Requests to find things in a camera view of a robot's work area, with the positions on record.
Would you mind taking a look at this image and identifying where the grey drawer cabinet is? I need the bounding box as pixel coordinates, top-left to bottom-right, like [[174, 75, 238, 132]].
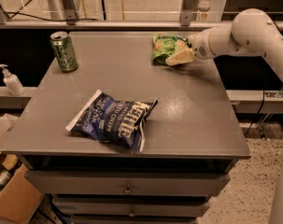
[[4, 32, 250, 224]]

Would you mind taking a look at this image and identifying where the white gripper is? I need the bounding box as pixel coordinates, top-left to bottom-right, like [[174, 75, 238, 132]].
[[165, 29, 216, 66]]

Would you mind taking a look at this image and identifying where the metal railing frame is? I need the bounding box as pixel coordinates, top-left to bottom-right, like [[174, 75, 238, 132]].
[[0, 0, 283, 33]]

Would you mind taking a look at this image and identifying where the green soda can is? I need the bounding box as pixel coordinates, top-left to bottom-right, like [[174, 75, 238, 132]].
[[50, 31, 78, 72]]

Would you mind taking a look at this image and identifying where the green rice chip bag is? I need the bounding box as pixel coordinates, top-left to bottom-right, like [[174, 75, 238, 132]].
[[151, 32, 191, 64]]

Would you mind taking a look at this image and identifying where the blue kettle chip bag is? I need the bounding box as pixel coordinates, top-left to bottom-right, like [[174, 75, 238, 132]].
[[65, 90, 158, 151]]

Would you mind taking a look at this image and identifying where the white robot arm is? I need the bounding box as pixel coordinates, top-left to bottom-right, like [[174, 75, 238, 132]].
[[165, 8, 283, 83]]

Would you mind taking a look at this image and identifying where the cardboard box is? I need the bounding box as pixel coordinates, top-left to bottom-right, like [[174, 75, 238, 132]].
[[0, 114, 44, 224]]

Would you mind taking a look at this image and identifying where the black cable on ledge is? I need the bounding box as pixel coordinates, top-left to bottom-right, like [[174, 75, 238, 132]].
[[4, 11, 100, 23]]

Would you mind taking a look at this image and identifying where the top drawer knob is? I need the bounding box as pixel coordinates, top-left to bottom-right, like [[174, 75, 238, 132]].
[[123, 185, 133, 195]]

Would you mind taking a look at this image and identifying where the white pump bottle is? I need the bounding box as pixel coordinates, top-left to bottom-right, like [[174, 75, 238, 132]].
[[0, 64, 24, 96]]

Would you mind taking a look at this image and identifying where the drawer knob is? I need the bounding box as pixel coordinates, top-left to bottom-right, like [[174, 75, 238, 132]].
[[123, 185, 133, 195], [128, 209, 136, 217]]

